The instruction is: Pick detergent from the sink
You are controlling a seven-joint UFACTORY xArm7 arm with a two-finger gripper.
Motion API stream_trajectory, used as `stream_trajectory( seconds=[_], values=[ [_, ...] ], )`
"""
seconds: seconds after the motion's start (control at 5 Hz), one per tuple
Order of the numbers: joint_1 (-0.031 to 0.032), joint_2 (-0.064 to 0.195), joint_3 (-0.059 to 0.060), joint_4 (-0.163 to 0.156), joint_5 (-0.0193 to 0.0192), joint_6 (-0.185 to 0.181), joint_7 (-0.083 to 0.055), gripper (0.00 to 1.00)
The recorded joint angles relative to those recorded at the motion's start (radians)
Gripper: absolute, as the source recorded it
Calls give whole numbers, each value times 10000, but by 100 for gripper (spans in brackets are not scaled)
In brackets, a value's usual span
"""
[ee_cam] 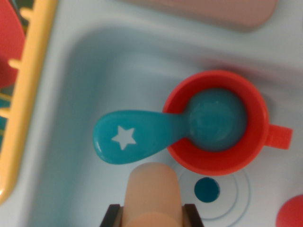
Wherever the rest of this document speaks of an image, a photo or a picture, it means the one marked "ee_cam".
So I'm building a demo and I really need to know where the red toy tumbler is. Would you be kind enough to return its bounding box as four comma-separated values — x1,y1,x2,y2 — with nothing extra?
276,194,303,227

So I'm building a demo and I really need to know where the grey toy faucet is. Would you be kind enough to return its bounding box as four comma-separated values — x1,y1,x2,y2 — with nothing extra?
123,0,279,33

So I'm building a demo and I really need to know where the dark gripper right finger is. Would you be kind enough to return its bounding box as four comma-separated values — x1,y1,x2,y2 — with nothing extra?
183,203,205,227

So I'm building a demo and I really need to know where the light blue toy sink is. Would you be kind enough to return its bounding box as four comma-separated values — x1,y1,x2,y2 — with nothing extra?
0,0,303,227

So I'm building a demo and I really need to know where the red toy plate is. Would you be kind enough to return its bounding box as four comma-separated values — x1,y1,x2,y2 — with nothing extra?
0,0,26,89

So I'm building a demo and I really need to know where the teal spoon with white star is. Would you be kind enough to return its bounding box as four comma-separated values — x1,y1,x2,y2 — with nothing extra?
93,88,249,166

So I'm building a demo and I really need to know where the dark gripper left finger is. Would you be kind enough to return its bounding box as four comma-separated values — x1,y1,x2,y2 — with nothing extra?
100,204,125,227

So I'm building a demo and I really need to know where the beige detergent bottle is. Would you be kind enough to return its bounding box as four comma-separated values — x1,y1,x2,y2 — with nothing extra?
124,162,184,227

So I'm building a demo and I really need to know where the red toy mug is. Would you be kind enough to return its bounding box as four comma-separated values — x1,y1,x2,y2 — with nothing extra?
162,70,294,177

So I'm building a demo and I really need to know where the yellow dish rack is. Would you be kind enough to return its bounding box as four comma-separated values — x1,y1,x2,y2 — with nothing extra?
0,0,59,206

